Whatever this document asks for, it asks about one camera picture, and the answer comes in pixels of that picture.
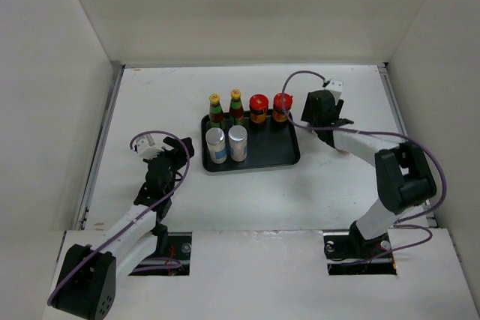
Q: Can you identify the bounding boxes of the silver-lid white jar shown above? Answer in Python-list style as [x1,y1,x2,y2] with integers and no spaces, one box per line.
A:
[205,127,227,164]

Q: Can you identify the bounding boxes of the red-lid dark sauce jar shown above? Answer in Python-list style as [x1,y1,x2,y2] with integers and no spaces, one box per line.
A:
[272,93,293,125]

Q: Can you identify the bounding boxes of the red-label sauce bottle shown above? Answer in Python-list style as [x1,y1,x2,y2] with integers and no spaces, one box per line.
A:
[209,94,226,130]

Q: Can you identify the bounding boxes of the tall silver-capped white bottle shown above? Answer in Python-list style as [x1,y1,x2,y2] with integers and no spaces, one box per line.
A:
[228,125,248,163]

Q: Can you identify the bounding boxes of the green-label sauce bottle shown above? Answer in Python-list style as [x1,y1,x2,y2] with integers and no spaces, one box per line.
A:
[229,89,245,126]

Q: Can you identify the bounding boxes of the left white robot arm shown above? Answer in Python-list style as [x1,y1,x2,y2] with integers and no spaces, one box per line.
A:
[47,132,194,319]

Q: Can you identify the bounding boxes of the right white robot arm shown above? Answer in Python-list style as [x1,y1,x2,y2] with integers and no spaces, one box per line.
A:
[301,90,437,257]

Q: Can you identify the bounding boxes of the black plastic tray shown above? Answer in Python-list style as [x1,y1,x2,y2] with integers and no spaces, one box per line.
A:
[200,109,301,173]

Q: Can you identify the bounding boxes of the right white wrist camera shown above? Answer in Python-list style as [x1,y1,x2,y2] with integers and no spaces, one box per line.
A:
[323,79,344,103]

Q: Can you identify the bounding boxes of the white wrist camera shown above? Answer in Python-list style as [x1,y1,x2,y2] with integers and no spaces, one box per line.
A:
[323,79,344,103]
[133,134,161,160]

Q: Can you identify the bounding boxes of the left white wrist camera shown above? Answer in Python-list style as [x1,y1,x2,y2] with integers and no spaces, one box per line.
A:
[133,134,161,160]

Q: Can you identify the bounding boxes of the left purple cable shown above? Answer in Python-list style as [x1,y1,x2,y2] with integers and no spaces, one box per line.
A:
[46,130,191,308]

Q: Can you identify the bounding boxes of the purple cable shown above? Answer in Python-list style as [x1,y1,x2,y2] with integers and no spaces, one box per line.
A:
[280,70,448,267]
[46,130,191,308]

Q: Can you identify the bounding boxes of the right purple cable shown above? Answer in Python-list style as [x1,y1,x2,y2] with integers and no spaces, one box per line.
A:
[280,70,448,267]

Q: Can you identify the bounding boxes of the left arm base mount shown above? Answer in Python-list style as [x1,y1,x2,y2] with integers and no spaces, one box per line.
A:
[131,224,193,277]

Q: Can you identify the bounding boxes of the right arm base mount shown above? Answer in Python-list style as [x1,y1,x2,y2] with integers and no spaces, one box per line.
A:
[323,226,397,276]

